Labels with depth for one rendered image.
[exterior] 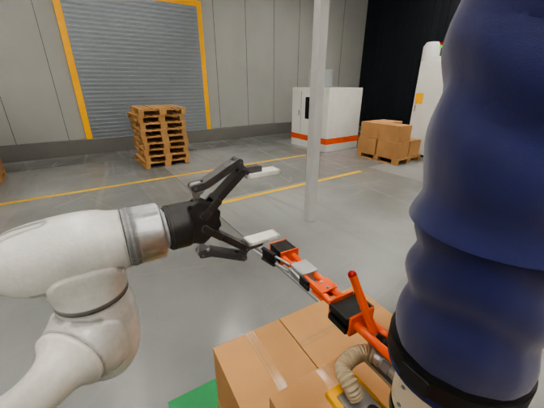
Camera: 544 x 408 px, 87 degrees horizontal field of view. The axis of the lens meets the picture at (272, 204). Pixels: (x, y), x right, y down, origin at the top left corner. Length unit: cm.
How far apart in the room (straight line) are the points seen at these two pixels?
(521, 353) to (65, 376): 61
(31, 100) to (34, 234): 908
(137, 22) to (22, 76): 306
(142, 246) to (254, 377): 118
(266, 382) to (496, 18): 144
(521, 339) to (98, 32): 941
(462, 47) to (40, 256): 56
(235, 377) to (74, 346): 112
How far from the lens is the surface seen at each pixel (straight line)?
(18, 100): 954
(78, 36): 941
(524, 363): 58
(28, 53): 951
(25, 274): 46
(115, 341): 53
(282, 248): 104
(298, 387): 103
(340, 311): 81
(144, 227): 45
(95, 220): 46
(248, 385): 152
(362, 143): 800
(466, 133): 41
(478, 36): 42
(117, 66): 944
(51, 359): 52
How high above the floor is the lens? 179
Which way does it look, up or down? 23 degrees down
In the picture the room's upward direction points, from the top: straight up
